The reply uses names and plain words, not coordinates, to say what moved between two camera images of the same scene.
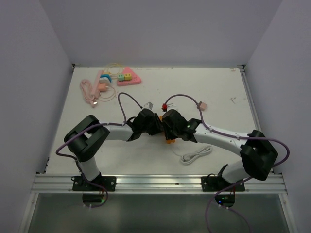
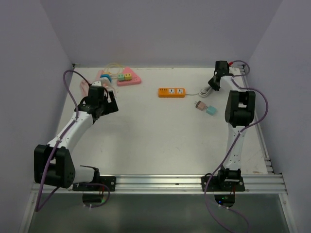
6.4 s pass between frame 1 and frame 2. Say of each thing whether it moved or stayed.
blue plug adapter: stayed
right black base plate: stayed
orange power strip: moved
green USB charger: stayed
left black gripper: moved
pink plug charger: stayed
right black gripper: moved
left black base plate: stayed
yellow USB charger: stayed
